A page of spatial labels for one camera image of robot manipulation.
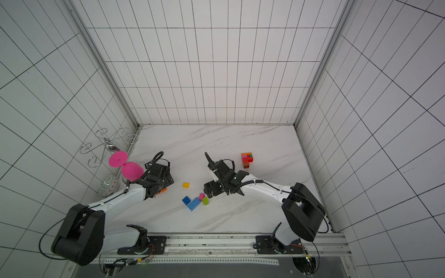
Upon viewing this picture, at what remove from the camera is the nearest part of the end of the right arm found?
1.98 ft

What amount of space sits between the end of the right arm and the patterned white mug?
509mm

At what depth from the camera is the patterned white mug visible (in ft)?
2.83
